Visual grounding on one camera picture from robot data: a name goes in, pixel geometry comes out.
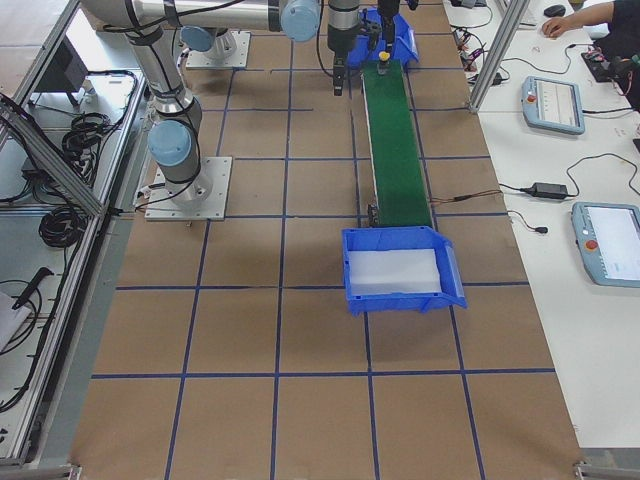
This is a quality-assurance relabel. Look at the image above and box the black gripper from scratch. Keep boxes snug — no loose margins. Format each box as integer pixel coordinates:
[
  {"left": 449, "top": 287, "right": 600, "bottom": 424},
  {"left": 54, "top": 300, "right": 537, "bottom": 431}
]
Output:
[
  {"left": 327, "top": 0, "right": 360, "bottom": 96},
  {"left": 368, "top": 0, "right": 400, "bottom": 49}
]

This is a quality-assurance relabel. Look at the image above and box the white foam pad destination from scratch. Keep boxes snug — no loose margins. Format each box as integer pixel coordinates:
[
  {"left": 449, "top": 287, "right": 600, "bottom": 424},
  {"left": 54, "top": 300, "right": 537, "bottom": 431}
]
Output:
[{"left": 346, "top": 249, "right": 442, "bottom": 295}]

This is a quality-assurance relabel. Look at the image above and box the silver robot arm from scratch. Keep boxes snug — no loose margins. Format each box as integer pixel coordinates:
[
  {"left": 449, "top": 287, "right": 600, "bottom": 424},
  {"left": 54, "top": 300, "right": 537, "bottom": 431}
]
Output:
[
  {"left": 81, "top": 1, "right": 362, "bottom": 211},
  {"left": 167, "top": 1, "right": 399, "bottom": 55}
]

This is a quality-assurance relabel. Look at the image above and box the aluminium frame post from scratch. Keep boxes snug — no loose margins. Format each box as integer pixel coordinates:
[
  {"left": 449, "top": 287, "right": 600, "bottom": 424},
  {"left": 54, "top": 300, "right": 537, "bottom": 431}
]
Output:
[{"left": 468, "top": 0, "right": 529, "bottom": 113}]

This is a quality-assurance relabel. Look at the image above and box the green conveyor belt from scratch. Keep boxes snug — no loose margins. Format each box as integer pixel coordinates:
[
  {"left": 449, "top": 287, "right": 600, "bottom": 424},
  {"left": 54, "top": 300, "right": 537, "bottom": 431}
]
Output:
[{"left": 362, "top": 60, "right": 432, "bottom": 226}]

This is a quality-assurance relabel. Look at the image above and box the near teach pendant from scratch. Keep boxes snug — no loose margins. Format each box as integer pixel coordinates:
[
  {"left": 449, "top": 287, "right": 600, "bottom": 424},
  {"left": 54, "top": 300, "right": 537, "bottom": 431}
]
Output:
[{"left": 571, "top": 202, "right": 639, "bottom": 288}]

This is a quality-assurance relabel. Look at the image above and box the yellow push button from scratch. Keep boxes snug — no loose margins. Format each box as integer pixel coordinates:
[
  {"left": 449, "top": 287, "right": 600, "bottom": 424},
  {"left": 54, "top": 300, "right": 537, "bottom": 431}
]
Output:
[{"left": 377, "top": 50, "right": 391, "bottom": 76}]

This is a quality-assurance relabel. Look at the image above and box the far teach pendant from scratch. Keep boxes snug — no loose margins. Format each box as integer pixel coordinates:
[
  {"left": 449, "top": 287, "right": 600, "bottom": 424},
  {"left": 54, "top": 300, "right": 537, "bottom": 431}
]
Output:
[{"left": 521, "top": 76, "right": 585, "bottom": 135}]

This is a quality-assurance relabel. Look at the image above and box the blue destination bin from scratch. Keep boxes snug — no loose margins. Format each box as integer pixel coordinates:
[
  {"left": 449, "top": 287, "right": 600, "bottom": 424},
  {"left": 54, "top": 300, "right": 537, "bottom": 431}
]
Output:
[{"left": 342, "top": 226, "right": 467, "bottom": 315}]

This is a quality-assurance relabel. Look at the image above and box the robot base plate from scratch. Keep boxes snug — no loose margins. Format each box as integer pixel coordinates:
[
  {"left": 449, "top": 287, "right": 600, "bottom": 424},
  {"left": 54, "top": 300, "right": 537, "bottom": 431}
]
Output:
[
  {"left": 144, "top": 157, "right": 232, "bottom": 221},
  {"left": 181, "top": 27, "right": 251, "bottom": 70}
]

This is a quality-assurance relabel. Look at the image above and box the black power adapter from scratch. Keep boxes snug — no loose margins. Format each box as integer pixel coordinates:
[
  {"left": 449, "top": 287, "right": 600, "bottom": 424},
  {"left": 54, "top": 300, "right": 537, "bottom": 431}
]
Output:
[{"left": 528, "top": 182, "right": 569, "bottom": 200}]

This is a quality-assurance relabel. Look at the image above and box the person hand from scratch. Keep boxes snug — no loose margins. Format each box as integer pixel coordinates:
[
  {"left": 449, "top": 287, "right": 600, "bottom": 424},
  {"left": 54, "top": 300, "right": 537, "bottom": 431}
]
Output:
[{"left": 541, "top": 17, "right": 569, "bottom": 38}]

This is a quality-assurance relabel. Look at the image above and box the blue source bin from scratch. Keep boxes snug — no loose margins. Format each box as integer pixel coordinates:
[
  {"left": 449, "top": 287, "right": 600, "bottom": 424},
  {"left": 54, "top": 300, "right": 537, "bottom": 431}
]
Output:
[{"left": 347, "top": 7, "right": 419, "bottom": 69}]

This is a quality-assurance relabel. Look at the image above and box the teach pendant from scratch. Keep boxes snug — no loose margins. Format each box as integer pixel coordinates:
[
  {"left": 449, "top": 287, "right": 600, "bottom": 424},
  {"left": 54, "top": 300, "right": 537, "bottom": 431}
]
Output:
[
  {"left": 521, "top": 76, "right": 585, "bottom": 135},
  {"left": 571, "top": 202, "right": 639, "bottom": 288}
]

